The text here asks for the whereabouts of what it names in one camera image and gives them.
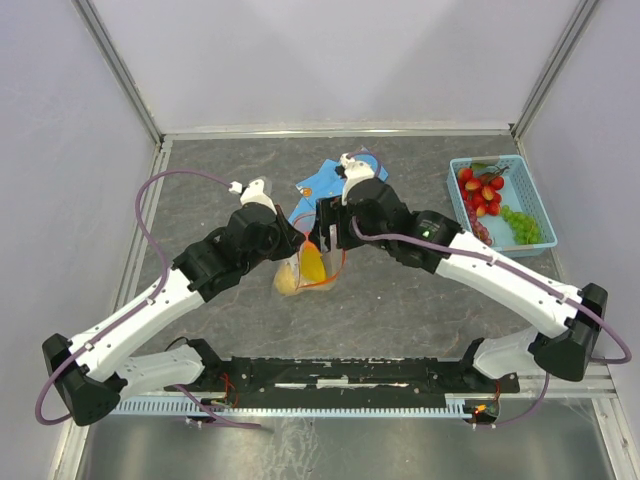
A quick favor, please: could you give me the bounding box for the green grapes bunch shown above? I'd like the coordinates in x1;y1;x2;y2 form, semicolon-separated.
501;205;542;245

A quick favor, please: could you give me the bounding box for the clear zip bag orange zipper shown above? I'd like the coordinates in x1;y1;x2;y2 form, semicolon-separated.
273;212;346;296

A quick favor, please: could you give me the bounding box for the red berry cluster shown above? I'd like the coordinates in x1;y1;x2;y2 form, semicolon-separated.
456;167;508;218

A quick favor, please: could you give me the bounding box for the yellow lemon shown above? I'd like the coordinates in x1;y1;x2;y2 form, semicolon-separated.
273;263;300;296

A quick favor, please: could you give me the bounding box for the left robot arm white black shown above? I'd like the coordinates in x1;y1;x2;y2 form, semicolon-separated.
42;203;305;426

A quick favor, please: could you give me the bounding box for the yellow banana toy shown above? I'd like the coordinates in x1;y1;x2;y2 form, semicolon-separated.
299;247;327;283

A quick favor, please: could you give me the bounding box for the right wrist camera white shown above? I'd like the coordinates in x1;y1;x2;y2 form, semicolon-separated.
336;153;376;181

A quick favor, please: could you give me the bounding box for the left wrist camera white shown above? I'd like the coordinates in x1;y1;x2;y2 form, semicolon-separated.
228;177;275;210

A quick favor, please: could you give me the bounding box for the blue cartoon print cloth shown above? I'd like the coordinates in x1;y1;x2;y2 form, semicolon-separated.
290;147;389;220

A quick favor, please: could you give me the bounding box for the purple grapes bunch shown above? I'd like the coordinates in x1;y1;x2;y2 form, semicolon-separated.
466;205;493;246

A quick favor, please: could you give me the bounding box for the aluminium frame rail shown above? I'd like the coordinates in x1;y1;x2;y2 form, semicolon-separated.
163;121;512;141

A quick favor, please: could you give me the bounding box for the blue plastic basket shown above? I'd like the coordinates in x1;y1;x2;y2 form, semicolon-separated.
447;155;557;258

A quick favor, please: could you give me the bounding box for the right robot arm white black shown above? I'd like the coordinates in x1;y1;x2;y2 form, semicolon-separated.
310;179;607;391

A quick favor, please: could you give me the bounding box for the light blue cable duct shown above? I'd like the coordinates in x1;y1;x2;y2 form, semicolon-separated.
111;395;472;420

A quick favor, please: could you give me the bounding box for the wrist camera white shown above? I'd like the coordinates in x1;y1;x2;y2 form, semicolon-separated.
336;153;376;181
228;177;275;210

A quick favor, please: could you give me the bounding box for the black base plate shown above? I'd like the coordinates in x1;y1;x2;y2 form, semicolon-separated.
186;357;520;408

